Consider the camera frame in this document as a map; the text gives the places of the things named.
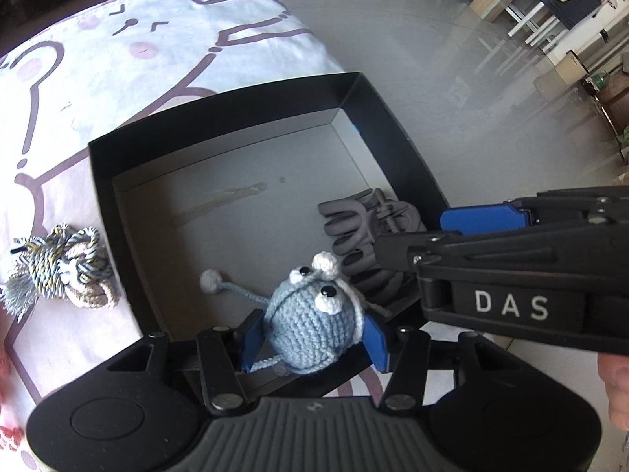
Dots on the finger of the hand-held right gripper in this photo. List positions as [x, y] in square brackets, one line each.
[442, 250]
[481, 217]

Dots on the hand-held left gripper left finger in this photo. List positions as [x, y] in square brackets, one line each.
[250, 341]

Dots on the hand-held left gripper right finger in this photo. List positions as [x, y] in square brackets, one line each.
[376, 349]

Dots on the blue crochet mouse toy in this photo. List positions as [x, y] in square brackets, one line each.
[309, 324]

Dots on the grey hair claw clip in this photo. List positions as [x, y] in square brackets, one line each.
[344, 216]

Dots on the black cardboard box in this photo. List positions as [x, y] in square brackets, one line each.
[196, 196]

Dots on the person's right hand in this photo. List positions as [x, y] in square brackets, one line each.
[616, 388]

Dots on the brown cardboard carton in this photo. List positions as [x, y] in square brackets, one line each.
[560, 73]

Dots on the printed bunny blanket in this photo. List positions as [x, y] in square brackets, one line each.
[123, 108]

